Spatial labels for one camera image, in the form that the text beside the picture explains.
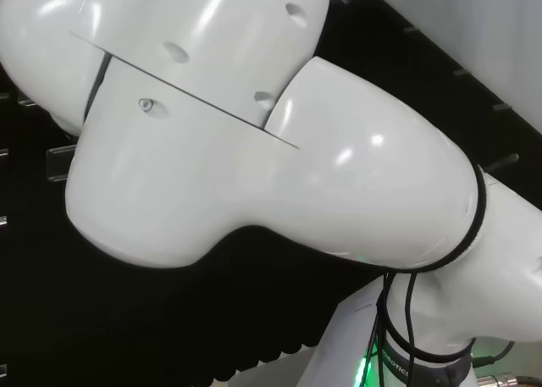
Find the black bench cloth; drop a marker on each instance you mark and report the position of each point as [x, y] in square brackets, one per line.
[127, 319]

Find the pale board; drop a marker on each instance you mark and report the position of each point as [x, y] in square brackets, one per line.
[339, 344]

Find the clear acrylic funnel stand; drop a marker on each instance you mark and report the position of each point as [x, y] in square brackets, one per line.
[59, 162]

